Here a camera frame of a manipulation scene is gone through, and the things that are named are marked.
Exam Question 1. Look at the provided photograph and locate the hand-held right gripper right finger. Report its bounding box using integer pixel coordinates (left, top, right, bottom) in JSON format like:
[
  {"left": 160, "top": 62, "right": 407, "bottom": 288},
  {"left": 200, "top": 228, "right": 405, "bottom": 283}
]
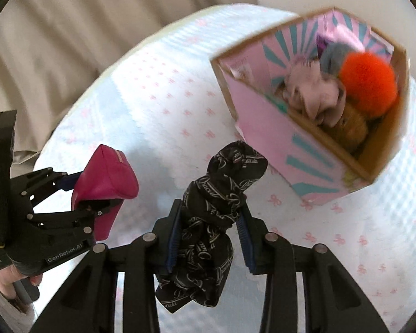
[{"left": 237, "top": 208, "right": 390, "bottom": 333}]

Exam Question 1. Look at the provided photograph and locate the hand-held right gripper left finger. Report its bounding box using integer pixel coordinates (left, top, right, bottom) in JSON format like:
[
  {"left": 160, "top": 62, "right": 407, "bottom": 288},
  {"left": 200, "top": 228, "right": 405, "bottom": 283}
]
[{"left": 31, "top": 199, "right": 183, "bottom": 333}]

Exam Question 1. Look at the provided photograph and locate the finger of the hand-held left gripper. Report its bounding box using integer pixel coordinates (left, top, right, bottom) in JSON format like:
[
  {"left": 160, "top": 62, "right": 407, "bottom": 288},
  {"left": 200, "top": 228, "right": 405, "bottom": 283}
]
[
  {"left": 27, "top": 197, "right": 123, "bottom": 238},
  {"left": 19, "top": 167, "right": 82, "bottom": 202}
]

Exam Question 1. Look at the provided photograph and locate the magenta zip pouch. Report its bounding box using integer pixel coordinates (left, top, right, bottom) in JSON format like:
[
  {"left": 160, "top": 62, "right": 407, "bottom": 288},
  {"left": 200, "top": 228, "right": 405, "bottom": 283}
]
[{"left": 71, "top": 144, "right": 140, "bottom": 241}]

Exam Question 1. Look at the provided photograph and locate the black printed scrunchie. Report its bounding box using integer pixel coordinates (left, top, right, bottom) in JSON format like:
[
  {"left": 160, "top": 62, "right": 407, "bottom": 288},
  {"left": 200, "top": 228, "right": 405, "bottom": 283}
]
[{"left": 155, "top": 141, "right": 268, "bottom": 309}]

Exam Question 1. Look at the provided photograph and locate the pink striped cardboard box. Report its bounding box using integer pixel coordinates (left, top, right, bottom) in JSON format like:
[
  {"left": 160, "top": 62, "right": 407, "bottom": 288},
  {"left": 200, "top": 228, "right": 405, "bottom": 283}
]
[{"left": 211, "top": 6, "right": 411, "bottom": 207}]

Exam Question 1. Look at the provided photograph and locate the brown plush toy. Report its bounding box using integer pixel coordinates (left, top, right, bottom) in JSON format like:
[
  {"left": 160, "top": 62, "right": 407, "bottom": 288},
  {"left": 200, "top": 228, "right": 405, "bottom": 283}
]
[{"left": 336, "top": 102, "right": 370, "bottom": 153}]

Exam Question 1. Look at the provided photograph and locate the pale pink cloth roll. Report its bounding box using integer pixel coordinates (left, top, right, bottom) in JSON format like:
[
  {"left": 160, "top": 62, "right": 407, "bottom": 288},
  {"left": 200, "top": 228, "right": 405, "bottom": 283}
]
[{"left": 283, "top": 57, "right": 347, "bottom": 125}]

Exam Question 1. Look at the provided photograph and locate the orange fluffy pompom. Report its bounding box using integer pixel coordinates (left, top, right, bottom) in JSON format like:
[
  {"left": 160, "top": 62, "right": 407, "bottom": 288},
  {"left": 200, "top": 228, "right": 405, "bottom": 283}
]
[{"left": 338, "top": 51, "right": 400, "bottom": 117}]

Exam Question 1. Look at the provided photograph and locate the grey sock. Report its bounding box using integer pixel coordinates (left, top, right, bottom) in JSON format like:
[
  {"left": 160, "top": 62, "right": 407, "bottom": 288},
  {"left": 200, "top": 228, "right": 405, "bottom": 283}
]
[{"left": 321, "top": 42, "right": 352, "bottom": 77}]

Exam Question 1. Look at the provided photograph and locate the purple foil packet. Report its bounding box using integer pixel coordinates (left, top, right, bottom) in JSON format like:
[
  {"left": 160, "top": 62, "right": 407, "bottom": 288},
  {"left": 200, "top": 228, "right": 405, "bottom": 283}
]
[{"left": 315, "top": 28, "right": 364, "bottom": 58}]

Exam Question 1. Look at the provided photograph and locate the person's left hand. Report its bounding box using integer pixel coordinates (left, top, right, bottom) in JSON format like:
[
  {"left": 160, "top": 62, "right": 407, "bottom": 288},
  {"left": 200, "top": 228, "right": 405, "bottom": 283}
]
[{"left": 0, "top": 257, "right": 44, "bottom": 318}]

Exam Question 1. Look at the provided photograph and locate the beige curtain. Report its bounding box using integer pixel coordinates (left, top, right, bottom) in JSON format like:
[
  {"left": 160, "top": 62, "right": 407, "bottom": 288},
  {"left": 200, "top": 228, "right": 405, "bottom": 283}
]
[{"left": 0, "top": 0, "right": 259, "bottom": 167}]

